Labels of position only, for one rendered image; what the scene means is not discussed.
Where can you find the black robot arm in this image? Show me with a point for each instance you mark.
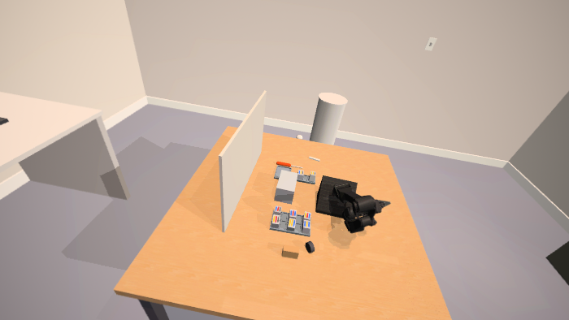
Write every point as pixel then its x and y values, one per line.
pixel 353 222

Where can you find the grey slotted rack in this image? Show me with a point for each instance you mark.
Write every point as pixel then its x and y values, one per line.
pixel 283 224

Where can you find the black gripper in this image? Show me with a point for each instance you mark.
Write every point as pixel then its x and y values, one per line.
pixel 379 206

